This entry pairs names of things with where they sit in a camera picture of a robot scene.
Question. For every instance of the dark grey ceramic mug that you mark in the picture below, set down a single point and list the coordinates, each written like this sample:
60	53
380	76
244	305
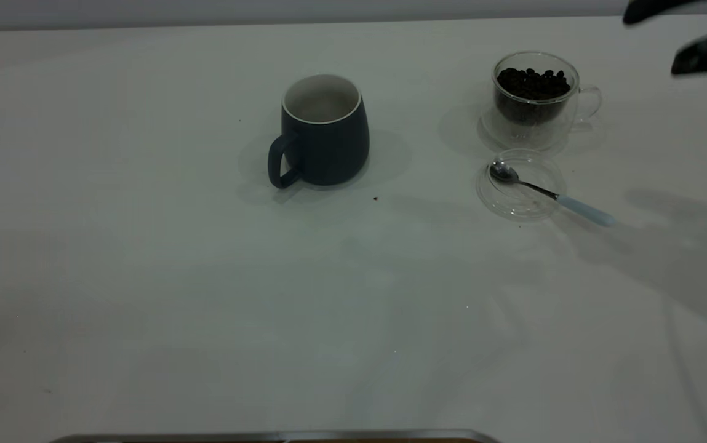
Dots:
328	154

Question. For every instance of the roasted coffee beans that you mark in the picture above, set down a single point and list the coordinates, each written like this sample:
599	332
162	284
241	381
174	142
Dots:
531	92

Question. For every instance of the small clear glass dish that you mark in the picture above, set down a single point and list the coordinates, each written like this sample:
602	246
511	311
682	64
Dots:
513	203

